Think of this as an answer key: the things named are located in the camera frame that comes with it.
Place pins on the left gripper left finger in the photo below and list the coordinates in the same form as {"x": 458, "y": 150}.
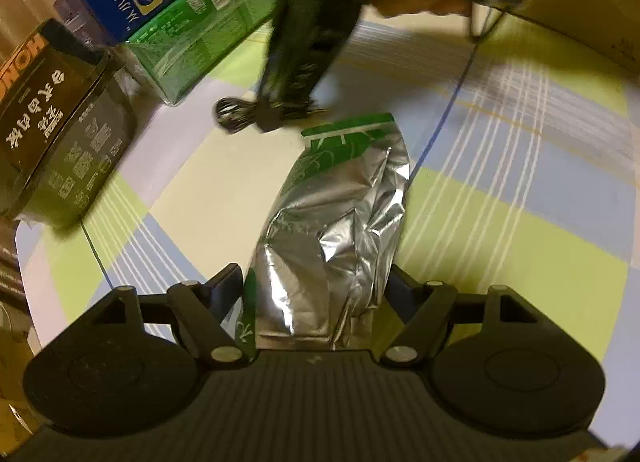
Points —
{"x": 200, "y": 309}

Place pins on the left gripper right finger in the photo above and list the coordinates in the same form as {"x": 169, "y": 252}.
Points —
{"x": 424, "y": 309}

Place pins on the silver foil bag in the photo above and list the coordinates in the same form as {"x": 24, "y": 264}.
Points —
{"x": 321, "y": 263}

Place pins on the green drink carton pack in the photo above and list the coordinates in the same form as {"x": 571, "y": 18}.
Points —
{"x": 178, "y": 47}

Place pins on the checked tablecloth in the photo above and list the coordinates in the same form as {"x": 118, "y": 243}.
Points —
{"x": 525, "y": 172}

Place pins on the dark Honglu food box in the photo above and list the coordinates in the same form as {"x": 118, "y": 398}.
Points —
{"x": 65, "y": 124}

